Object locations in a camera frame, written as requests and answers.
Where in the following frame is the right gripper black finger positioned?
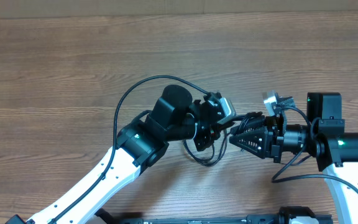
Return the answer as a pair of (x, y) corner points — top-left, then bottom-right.
(229, 128), (268, 158)
(230, 115), (265, 134)

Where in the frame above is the thin black cable silver tip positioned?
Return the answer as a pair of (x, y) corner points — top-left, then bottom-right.
(182, 129), (229, 167)

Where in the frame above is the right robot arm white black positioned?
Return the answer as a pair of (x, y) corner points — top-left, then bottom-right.
(229, 91), (358, 223)

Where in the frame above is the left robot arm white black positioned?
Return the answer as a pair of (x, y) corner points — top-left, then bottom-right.
(26, 85), (236, 223)

